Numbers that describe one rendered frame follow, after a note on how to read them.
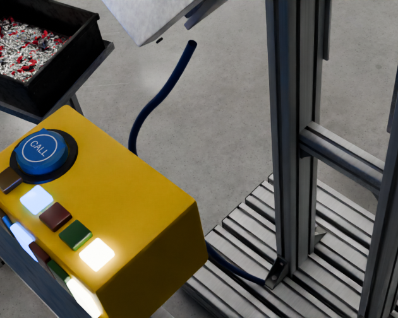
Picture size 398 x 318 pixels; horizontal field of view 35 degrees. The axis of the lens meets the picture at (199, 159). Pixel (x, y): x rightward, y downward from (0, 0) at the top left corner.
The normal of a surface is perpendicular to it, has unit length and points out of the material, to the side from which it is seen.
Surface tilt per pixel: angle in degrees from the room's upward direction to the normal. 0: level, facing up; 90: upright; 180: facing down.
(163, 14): 55
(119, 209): 0
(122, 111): 0
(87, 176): 0
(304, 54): 90
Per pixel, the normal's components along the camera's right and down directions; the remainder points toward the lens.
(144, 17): -0.19, 0.29
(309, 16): 0.71, 0.49
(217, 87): -0.12, -0.62
